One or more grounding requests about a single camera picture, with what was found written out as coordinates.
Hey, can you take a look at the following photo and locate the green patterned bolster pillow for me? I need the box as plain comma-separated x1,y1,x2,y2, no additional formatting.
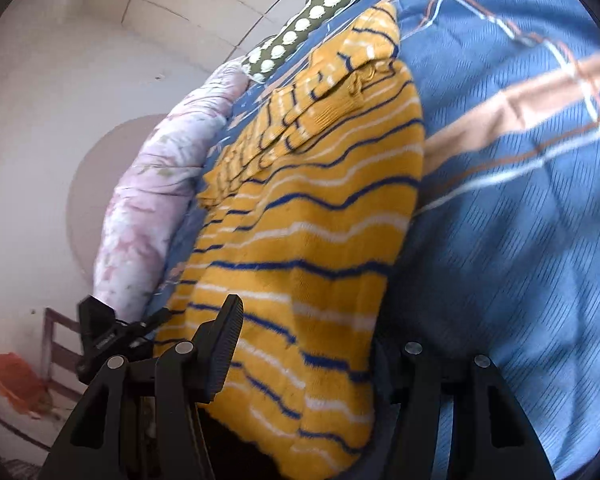
242,0,362,84

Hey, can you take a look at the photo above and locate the orange plastic basin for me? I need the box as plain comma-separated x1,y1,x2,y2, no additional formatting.
0,352,52,417

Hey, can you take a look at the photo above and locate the wooden chair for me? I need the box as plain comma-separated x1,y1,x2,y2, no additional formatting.
41,307,84,404

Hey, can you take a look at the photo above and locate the beige rounded headboard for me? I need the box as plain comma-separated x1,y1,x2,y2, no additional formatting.
66,115,155,286

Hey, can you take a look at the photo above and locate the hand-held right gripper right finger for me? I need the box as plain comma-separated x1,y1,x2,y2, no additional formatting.
380,341,556,480

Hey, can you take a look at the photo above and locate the blue plaid bed sheet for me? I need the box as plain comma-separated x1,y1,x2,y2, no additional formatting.
145,0,600,480

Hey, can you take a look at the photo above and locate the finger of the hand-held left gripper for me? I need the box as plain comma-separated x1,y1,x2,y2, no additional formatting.
125,308,174,353

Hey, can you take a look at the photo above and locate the yellow striped knit sweater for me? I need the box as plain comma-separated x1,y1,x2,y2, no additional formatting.
152,0,427,475

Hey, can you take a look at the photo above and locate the pink floral quilt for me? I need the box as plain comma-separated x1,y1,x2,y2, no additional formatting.
92,57,251,326

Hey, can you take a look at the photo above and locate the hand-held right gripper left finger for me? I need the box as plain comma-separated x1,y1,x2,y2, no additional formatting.
40,294,246,480

